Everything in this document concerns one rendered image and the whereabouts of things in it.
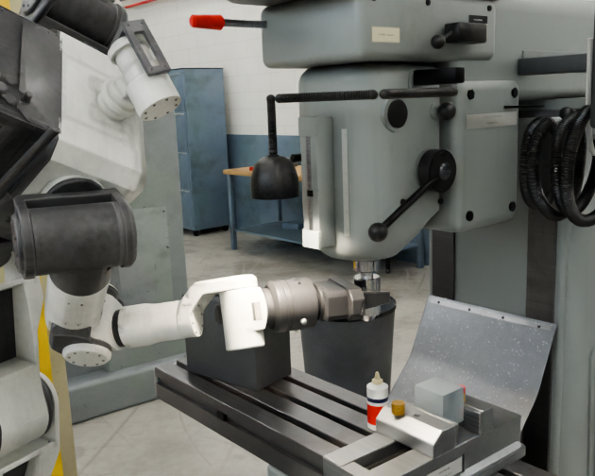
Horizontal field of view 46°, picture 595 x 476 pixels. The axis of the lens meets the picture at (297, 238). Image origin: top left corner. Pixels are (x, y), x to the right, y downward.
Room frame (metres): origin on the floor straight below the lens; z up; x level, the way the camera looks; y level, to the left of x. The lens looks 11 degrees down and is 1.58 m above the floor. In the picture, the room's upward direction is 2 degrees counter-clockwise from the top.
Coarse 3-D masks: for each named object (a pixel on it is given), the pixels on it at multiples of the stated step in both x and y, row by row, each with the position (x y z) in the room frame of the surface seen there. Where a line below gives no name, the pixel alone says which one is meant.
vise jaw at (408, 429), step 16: (384, 416) 1.05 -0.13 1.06; (400, 416) 1.04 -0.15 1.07; (416, 416) 1.04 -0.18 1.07; (432, 416) 1.02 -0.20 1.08; (384, 432) 1.04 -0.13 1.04; (400, 432) 1.01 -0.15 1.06; (416, 432) 1.00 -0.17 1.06; (432, 432) 0.98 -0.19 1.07; (448, 432) 0.98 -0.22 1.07; (416, 448) 0.99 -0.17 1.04; (432, 448) 0.96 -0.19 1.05; (448, 448) 0.98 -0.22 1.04
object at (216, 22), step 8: (192, 16) 1.09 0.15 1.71; (200, 16) 1.09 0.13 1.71; (208, 16) 1.10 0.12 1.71; (216, 16) 1.11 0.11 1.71; (192, 24) 1.09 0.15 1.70; (200, 24) 1.09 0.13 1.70; (208, 24) 1.10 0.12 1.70; (216, 24) 1.11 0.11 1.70; (224, 24) 1.12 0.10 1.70; (232, 24) 1.13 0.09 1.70; (240, 24) 1.14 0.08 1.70; (248, 24) 1.15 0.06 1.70; (256, 24) 1.16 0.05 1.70; (264, 24) 1.17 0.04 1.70
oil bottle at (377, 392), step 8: (376, 376) 1.21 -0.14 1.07; (368, 384) 1.22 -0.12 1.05; (376, 384) 1.21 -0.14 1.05; (384, 384) 1.21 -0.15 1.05; (368, 392) 1.21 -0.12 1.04; (376, 392) 1.20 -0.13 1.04; (384, 392) 1.20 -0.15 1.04; (368, 400) 1.21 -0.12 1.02; (376, 400) 1.20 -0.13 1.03; (384, 400) 1.20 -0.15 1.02; (368, 408) 1.21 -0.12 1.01; (376, 408) 1.20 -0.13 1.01; (368, 416) 1.21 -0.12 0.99; (376, 416) 1.20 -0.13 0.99; (368, 424) 1.21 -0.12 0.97
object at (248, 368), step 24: (216, 336) 1.47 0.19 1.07; (264, 336) 1.42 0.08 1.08; (288, 336) 1.48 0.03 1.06; (192, 360) 1.52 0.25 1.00; (216, 360) 1.47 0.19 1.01; (240, 360) 1.42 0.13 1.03; (264, 360) 1.42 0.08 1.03; (288, 360) 1.48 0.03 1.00; (240, 384) 1.43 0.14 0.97; (264, 384) 1.42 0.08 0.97
